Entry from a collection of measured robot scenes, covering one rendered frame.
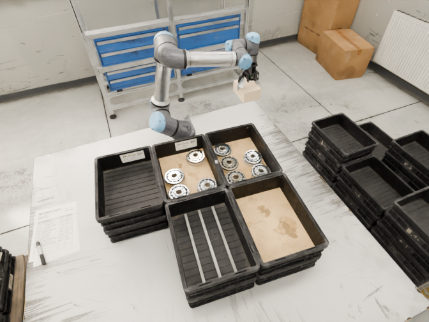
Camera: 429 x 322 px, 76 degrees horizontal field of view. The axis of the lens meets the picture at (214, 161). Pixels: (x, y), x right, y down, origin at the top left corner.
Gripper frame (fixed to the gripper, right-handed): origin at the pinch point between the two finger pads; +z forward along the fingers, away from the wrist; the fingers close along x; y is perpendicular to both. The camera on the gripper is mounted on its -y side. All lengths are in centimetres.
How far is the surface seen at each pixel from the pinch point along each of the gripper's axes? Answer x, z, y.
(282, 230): -27, 13, 92
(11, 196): -194, 97, -62
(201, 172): -49, 14, 45
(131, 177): -85, 14, 34
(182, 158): -55, 14, 31
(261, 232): -36, 14, 89
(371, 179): 75, 58, 64
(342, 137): 74, 47, 27
